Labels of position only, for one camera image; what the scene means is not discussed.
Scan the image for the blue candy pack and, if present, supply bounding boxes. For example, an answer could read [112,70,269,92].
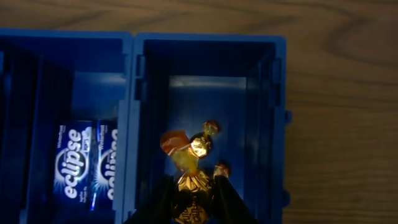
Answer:
[90,119,119,211]
[52,119,94,206]

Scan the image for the gold candy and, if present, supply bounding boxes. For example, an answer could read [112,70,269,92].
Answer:
[189,119,231,179]
[159,129,200,174]
[170,169,215,224]

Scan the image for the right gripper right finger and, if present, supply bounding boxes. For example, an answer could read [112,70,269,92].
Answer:
[213,174,259,224]

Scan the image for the blue tray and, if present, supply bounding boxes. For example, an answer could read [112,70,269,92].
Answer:
[0,27,293,224]

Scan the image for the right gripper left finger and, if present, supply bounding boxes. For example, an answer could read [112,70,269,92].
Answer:
[124,174,175,224]

